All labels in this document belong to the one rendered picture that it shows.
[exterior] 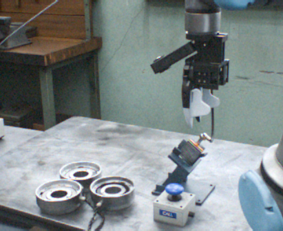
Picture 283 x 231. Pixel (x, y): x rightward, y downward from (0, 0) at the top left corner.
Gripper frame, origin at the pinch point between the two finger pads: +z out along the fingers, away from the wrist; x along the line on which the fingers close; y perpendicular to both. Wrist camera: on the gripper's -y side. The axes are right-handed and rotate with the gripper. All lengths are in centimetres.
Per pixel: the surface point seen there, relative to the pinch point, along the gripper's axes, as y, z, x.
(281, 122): -8, 51, 149
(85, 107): -136, 60, 150
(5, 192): -41.1, 19.0, -19.6
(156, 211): -2.0, 16.7, -14.9
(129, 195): -9.8, 15.8, -12.7
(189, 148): -0.2, 7.0, -0.8
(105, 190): -16.9, 16.5, -12.1
